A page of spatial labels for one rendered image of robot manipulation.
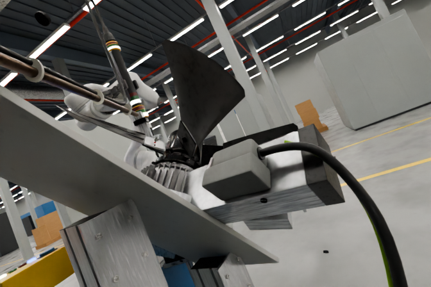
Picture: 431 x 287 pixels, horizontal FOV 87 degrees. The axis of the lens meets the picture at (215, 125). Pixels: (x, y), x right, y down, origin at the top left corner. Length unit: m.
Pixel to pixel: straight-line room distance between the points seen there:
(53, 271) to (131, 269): 0.50
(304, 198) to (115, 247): 0.32
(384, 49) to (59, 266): 6.87
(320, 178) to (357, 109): 6.37
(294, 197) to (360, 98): 6.37
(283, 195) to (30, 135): 0.38
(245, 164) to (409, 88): 6.72
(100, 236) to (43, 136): 0.17
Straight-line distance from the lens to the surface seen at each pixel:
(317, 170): 0.38
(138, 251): 0.47
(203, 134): 0.56
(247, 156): 0.37
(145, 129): 0.76
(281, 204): 0.43
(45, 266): 0.93
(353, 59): 6.78
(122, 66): 0.85
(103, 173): 0.41
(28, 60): 0.38
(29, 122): 0.38
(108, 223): 0.45
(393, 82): 6.91
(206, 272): 0.66
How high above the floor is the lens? 1.18
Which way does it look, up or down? 4 degrees up
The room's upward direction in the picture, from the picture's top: 24 degrees counter-clockwise
